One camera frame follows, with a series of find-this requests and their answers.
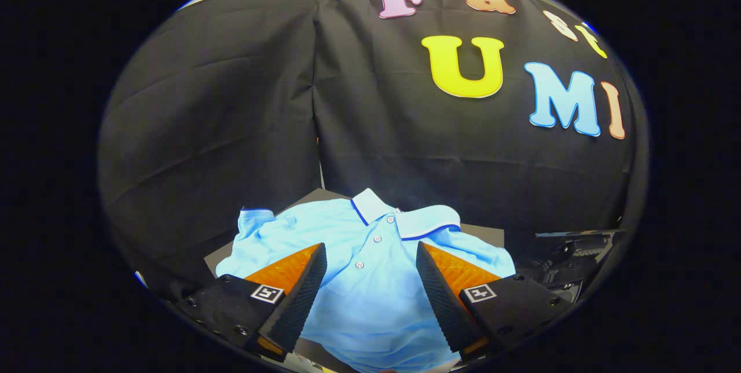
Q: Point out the dark washing machine lid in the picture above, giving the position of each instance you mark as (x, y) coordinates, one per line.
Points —
(584, 248)

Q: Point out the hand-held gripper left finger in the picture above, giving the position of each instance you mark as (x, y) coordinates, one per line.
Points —
(298, 297)

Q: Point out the grey cabinet with dark top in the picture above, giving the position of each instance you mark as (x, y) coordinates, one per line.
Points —
(223, 255)

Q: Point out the light blue polo shirt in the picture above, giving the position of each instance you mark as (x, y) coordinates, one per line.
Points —
(370, 303)

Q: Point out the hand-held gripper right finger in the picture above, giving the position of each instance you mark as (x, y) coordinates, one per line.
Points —
(443, 297)

